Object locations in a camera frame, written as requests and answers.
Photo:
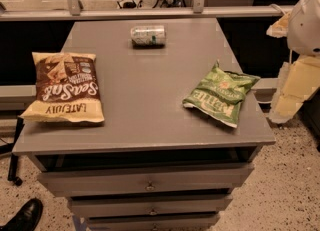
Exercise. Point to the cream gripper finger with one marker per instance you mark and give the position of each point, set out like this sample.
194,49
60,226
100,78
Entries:
280,27
297,83

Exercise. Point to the green 7up soda can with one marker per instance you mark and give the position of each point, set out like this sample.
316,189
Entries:
148,35

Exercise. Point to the green kettle chips bag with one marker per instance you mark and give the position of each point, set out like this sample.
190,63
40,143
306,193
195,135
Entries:
220,94

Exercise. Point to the grey drawer cabinet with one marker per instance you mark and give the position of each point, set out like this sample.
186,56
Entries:
153,164

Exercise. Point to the brown sea salt chips bag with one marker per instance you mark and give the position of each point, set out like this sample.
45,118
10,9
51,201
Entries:
67,89

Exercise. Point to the black chair leg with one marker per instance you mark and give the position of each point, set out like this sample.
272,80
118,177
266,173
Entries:
12,173

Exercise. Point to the black leather shoe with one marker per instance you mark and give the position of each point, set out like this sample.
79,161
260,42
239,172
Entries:
27,218

